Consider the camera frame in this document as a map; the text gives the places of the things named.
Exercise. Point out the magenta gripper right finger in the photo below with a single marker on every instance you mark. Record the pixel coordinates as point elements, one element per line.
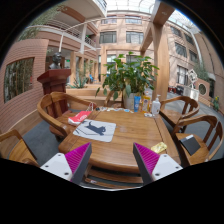
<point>153,166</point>

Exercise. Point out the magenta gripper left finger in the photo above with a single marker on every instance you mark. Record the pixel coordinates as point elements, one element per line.
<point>70,166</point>

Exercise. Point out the grey cat mouse pad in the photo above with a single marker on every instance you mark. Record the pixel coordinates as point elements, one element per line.
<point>95,130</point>

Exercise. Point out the yellow crumpled packet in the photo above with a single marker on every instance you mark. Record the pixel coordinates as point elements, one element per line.
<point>160,147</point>

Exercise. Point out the wooden table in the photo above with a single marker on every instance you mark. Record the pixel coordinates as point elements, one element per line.
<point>114,160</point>

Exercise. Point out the black notebook on chair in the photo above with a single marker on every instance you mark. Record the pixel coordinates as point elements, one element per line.
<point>190,144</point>

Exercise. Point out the red and white box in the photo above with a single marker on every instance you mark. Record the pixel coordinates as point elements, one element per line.
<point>77,119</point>

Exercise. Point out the wooden chair near left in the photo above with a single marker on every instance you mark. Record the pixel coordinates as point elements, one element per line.
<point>14,148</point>

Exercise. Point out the wooden armchair near right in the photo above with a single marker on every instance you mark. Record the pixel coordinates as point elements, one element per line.
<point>209,145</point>

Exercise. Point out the wooden armchair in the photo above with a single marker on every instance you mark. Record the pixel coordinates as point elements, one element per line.
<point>190,108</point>
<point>55,108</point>
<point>209,145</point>

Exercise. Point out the white pump bottle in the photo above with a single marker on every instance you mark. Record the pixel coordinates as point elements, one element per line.
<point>155,106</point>

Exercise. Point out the wooden armchair far right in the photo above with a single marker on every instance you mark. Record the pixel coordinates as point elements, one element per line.
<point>190,108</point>

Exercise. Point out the wooden armchair far left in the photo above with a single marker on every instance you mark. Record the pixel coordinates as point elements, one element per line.
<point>55,108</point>

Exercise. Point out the yellow bottle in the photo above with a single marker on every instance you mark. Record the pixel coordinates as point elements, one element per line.
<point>146,102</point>

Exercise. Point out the blue tube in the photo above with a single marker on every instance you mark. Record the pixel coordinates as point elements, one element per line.
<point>136,103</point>

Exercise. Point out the potted green plant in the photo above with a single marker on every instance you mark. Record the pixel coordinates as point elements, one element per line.
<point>126,78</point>

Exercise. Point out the dark bust statue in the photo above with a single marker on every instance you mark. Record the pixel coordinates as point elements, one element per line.
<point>56,59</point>

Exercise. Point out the dark red wooden pedestal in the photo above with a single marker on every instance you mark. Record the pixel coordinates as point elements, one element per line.
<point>54,80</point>

